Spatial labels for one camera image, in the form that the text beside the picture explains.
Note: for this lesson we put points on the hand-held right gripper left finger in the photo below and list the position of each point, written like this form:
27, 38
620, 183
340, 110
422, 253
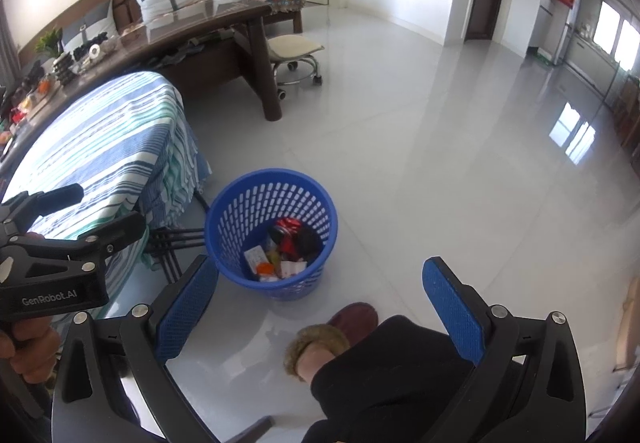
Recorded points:
187, 308

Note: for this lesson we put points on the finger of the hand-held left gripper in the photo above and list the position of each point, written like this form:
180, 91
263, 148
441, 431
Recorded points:
115, 230
55, 200

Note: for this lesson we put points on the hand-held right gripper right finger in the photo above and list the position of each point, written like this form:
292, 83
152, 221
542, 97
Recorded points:
452, 303

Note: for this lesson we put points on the blue mesh wastebasket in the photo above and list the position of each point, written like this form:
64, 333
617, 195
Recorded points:
235, 223

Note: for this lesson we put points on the person's left hand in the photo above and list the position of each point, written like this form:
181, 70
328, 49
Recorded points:
30, 348

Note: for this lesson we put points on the striped tablecloth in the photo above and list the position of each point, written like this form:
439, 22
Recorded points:
100, 143

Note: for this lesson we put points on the person's black trouser leg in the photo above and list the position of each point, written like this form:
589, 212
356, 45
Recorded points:
390, 383

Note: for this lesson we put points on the brown furry slipper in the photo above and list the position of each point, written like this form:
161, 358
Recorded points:
350, 318

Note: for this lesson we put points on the fruit bowl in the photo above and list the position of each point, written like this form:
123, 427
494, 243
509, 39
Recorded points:
45, 85

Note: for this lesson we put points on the glass bowl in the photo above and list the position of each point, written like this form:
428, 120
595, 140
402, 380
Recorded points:
92, 53

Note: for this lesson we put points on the potted green plant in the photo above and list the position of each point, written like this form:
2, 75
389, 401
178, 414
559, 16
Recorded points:
50, 43

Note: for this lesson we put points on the dark wooden coffee table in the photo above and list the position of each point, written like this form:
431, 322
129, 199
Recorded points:
200, 20

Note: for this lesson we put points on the cushioned rolling stool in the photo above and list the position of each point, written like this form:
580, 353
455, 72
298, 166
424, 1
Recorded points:
292, 45

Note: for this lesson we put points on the black table frame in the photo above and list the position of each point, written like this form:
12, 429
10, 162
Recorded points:
175, 238

